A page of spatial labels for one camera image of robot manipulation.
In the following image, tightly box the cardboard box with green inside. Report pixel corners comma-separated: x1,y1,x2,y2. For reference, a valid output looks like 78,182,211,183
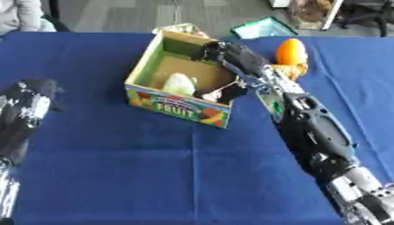
123,22,244,129

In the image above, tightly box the brown bag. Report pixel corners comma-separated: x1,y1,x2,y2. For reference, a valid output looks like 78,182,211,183
286,0,336,30

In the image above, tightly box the tan soft toy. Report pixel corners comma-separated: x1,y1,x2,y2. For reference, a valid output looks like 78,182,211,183
269,62,310,82

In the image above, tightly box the orange toy fruit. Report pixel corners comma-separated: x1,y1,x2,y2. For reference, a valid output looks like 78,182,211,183
274,38,310,66

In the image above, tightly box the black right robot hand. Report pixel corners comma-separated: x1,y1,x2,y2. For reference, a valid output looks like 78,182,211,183
191,40,273,105

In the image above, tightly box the green-rimmed flat tray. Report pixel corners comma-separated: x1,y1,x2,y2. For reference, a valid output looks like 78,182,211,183
229,16,301,40

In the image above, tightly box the black office chair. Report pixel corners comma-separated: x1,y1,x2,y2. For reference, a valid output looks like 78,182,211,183
337,0,394,38

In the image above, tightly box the person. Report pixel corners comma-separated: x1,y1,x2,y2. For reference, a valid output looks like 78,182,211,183
0,0,57,33

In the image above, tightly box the pale green toy vegetable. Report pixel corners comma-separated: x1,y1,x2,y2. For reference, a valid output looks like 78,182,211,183
160,72,201,97

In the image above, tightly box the white pole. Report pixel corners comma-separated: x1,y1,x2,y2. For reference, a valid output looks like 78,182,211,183
320,0,347,32

